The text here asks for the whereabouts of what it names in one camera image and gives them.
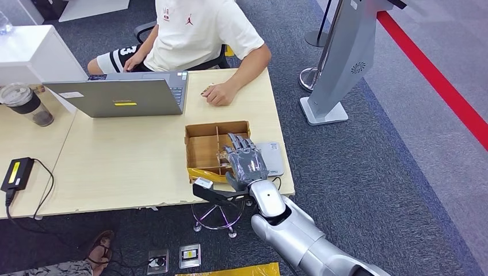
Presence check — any black stanchion post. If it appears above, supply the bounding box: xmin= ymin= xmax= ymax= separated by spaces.
xmin=304 ymin=0 xmax=333 ymax=48

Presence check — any person's right hand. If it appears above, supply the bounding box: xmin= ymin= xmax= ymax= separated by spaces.
xmin=123 ymin=52 xmax=146 ymax=72

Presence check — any lidded plastic coffee cup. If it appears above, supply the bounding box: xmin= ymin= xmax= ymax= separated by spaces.
xmin=0 ymin=83 xmax=55 ymax=128

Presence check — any yellow floor tape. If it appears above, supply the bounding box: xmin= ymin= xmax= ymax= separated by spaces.
xmin=175 ymin=263 xmax=281 ymax=276

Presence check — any chrome stanchion post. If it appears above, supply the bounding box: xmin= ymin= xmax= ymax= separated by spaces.
xmin=298 ymin=0 xmax=344 ymax=93

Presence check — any white platform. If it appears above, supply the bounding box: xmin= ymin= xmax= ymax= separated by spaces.
xmin=57 ymin=0 xmax=131 ymax=23

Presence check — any white cabinet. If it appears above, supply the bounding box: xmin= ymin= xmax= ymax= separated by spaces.
xmin=0 ymin=24 xmax=89 ymax=115

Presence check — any grey kiosk stand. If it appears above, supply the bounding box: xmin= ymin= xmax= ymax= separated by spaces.
xmin=299 ymin=0 xmax=407 ymax=127

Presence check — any black power cord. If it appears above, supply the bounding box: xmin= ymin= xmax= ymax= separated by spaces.
xmin=3 ymin=189 xmax=89 ymax=252

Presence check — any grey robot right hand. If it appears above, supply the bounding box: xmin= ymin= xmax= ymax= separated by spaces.
xmin=222 ymin=132 xmax=270 ymax=193

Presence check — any black box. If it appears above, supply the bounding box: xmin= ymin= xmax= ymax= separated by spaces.
xmin=30 ymin=0 xmax=70 ymax=22

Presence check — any black office chair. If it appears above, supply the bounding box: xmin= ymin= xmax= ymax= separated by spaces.
xmin=132 ymin=21 xmax=231 ymax=71

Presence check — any black power adapter yellow label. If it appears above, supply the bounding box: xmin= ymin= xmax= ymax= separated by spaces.
xmin=0 ymin=157 xmax=35 ymax=193

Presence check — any grey card reader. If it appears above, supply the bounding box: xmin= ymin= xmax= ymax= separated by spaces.
xmin=255 ymin=141 xmax=285 ymax=178

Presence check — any open floor outlet with plug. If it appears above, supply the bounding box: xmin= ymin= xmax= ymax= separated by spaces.
xmin=146 ymin=249 xmax=170 ymax=276

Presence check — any person's left hand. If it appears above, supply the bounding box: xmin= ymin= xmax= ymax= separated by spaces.
xmin=201 ymin=80 xmax=239 ymax=108

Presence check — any wooden compartment box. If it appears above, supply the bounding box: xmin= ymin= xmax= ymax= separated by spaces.
xmin=184 ymin=121 xmax=255 ymax=187

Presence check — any clear water bottle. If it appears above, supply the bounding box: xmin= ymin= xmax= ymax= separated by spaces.
xmin=0 ymin=11 xmax=14 ymax=37

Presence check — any brown sandal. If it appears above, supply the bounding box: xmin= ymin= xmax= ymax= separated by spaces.
xmin=85 ymin=230 xmax=115 ymax=276

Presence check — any chrome stool base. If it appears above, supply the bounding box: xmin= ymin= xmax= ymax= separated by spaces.
xmin=190 ymin=199 xmax=254 ymax=240

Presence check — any grey laptop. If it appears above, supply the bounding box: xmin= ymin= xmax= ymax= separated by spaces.
xmin=41 ymin=71 xmax=189 ymax=119

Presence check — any closed silver floor outlet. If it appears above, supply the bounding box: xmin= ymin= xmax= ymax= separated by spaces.
xmin=178 ymin=244 xmax=202 ymax=270

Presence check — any person's foot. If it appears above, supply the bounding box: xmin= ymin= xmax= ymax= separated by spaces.
xmin=83 ymin=235 xmax=114 ymax=276

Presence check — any thin black adapter cable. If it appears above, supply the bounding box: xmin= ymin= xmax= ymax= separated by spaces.
xmin=32 ymin=158 xmax=55 ymax=221

